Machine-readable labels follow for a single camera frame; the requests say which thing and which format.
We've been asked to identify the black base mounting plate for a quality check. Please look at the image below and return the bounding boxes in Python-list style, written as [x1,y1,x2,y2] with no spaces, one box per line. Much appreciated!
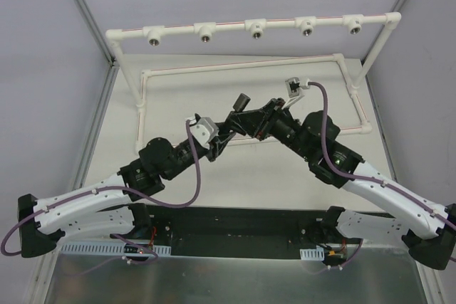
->
[67,201,361,258]

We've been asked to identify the black L-shaped faucet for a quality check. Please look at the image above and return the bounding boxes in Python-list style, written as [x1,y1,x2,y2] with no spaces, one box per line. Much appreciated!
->
[218,118,247,136]

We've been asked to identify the left aluminium frame post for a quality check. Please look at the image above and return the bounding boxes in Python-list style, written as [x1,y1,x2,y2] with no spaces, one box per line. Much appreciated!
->
[68,0,118,191]

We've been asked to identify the right white cable duct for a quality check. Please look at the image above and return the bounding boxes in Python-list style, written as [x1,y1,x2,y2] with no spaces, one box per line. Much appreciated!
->
[299,246,325,261]

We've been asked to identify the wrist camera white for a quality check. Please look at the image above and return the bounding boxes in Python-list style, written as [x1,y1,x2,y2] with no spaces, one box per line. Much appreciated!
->
[186,115,219,150]
[282,77,311,109]

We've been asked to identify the aluminium frame post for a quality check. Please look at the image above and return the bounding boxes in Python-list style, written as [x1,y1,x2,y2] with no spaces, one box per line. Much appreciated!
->
[68,0,118,191]
[359,0,434,63]

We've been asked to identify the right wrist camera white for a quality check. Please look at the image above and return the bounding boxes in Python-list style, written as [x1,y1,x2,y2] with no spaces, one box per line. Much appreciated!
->
[282,77,311,109]

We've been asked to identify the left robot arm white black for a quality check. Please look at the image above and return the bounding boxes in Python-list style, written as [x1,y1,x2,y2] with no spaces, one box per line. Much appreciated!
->
[17,125,235,258]

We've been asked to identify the left white cable duct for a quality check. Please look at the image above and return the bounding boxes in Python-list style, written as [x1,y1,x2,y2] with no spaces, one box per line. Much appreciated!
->
[60,241,172,257]

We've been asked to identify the white cable duct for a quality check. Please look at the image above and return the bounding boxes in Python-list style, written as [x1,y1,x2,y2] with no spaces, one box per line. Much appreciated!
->
[299,246,325,261]
[60,241,172,257]

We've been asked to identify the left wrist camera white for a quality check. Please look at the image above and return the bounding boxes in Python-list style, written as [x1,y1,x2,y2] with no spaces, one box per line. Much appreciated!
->
[186,115,219,150]

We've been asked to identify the white PVC pipe frame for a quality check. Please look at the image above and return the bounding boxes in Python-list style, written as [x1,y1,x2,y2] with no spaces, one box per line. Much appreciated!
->
[105,12,402,150]

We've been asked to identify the black faucet valve handle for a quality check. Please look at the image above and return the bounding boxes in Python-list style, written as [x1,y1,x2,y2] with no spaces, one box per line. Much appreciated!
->
[233,93,251,112]

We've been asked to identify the right aluminium frame post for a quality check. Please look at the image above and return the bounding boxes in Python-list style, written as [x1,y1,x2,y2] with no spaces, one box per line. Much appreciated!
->
[359,0,434,63]

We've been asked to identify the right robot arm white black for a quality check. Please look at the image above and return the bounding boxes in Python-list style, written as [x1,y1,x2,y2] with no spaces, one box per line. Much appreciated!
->
[224,99,455,271]

